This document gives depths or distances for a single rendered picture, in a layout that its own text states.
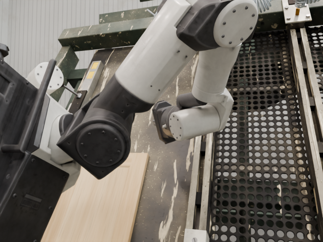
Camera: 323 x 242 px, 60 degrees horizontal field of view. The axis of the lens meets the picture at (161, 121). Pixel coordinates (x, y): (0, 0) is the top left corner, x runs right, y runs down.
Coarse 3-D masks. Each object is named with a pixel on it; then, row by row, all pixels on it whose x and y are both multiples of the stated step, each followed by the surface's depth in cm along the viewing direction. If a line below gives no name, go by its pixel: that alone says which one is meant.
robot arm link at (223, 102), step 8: (192, 88) 59; (200, 96) 56; (208, 96) 56; (216, 96) 56; (224, 96) 57; (208, 104) 66; (216, 104) 63; (224, 104) 59; (232, 104) 60; (224, 112) 61; (224, 120) 63
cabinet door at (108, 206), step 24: (120, 168) 105; (144, 168) 102; (72, 192) 103; (96, 192) 101; (120, 192) 98; (72, 216) 97; (96, 216) 95; (120, 216) 93; (48, 240) 94; (72, 240) 92; (96, 240) 90; (120, 240) 88
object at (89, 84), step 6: (90, 66) 145; (102, 66) 148; (96, 72) 141; (90, 78) 139; (96, 78) 141; (84, 84) 137; (90, 84) 136; (96, 84) 141; (90, 90) 136; (90, 96) 136; (84, 102) 130
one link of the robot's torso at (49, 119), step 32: (0, 64) 45; (0, 96) 45; (32, 96) 51; (0, 128) 45; (32, 128) 46; (64, 128) 51; (0, 160) 44; (32, 160) 47; (64, 160) 53; (0, 192) 44; (32, 192) 48; (0, 224) 43; (32, 224) 49
